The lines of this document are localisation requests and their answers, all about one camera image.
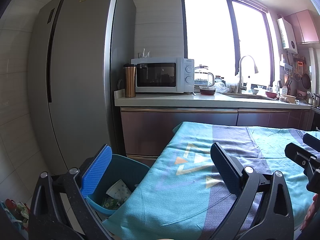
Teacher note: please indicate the hanging frying pan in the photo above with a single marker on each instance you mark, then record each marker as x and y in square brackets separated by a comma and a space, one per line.
[306, 82]

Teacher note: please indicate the glass electric kettle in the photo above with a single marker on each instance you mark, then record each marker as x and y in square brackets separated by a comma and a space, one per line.
[204, 81]

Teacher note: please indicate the green candy wrapper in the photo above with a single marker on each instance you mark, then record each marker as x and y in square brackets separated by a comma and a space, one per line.
[111, 203]

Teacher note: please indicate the white paper cup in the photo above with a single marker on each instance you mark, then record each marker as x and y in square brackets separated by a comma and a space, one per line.
[119, 191]

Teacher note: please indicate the window with dark frame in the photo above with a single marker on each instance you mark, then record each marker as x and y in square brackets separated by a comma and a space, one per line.
[217, 33]

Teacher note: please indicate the kitchen counter with cabinets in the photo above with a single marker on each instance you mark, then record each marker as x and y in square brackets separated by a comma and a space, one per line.
[148, 119]

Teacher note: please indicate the pink wall cabinet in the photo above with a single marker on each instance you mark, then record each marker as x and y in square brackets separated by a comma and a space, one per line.
[304, 27]

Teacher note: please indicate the copper travel tumbler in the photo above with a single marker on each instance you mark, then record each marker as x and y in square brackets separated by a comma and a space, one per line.
[130, 79]

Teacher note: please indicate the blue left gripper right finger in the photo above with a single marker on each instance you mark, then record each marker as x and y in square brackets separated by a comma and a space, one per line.
[229, 168]

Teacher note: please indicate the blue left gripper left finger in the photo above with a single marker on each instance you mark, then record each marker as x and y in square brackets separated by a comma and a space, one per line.
[96, 169]

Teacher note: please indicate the grey double door refrigerator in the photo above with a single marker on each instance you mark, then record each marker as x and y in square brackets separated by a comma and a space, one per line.
[76, 56]

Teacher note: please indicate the teal patterned tablecloth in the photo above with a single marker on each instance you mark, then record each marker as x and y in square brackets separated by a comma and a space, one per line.
[184, 197]

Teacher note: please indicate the white water heater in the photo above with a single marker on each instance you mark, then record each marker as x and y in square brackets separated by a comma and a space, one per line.
[287, 36]

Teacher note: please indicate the white microwave oven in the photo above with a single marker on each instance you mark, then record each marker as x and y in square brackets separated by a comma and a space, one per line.
[164, 75]

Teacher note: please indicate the person's right hand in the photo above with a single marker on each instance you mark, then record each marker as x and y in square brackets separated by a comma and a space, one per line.
[310, 213]

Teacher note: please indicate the teal plastic trash bin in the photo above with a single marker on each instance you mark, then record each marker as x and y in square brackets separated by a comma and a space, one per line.
[131, 172]

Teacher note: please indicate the steel kitchen faucet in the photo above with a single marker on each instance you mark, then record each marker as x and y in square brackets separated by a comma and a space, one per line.
[245, 73]

